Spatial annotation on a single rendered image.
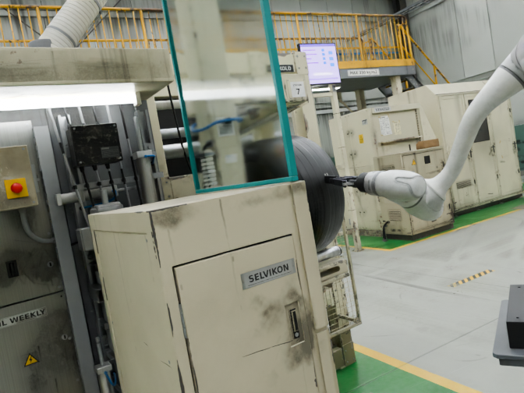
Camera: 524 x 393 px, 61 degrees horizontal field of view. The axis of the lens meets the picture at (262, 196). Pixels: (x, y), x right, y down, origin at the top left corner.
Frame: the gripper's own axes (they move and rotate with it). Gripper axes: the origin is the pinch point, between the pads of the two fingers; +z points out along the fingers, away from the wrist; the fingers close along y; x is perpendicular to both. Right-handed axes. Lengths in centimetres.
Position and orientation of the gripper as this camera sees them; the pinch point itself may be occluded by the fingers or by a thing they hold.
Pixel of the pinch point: (331, 179)
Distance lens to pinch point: 181.2
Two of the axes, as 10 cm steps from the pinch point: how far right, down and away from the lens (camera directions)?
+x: 0.9, 9.8, 1.7
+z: -5.7, -0.9, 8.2
